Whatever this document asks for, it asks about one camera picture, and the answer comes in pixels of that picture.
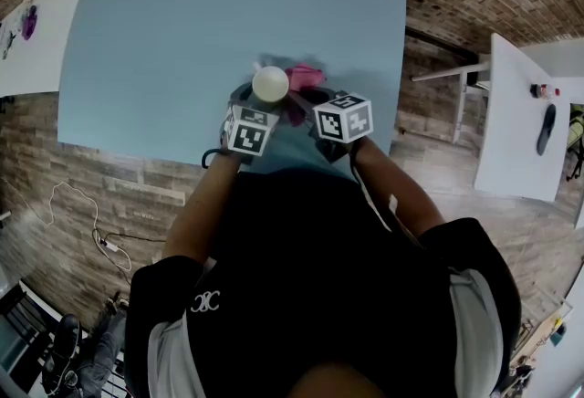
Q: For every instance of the black metal rack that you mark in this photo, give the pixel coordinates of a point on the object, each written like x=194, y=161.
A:
x=23, y=318

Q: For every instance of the long white table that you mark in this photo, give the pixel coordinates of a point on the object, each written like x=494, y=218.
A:
x=50, y=49

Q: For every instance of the white power adapter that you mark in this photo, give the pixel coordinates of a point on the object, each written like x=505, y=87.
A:
x=109, y=244

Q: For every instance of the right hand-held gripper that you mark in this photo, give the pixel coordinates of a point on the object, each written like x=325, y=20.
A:
x=344, y=120

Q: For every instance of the small black white gadget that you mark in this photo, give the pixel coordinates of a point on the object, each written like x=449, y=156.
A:
x=8, y=42

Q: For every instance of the yellow-green bag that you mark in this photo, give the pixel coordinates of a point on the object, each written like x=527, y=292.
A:
x=576, y=122

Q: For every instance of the person's right forearm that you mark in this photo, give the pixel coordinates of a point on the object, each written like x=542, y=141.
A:
x=397, y=195

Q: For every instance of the light blue table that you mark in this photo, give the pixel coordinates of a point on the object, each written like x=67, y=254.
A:
x=205, y=22

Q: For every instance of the white ceramic mug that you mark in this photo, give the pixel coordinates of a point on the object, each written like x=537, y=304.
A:
x=270, y=83

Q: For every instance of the pink cloth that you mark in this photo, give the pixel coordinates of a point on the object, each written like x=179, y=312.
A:
x=305, y=76

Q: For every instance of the black wristband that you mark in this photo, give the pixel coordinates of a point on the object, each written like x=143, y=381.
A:
x=207, y=159

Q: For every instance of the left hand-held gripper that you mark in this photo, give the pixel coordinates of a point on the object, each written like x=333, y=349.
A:
x=248, y=136

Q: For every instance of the person's left forearm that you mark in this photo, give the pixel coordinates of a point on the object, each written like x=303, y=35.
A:
x=201, y=213

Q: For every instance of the purple object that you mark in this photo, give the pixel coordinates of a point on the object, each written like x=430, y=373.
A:
x=29, y=24

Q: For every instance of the white table with slanted legs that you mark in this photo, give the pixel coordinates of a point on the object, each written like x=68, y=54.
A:
x=515, y=136

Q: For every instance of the red-capped soda bottle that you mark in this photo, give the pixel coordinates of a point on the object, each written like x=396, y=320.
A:
x=544, y=91

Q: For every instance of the person's torso in black shirt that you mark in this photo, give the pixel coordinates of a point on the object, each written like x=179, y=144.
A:
x=319, y=296

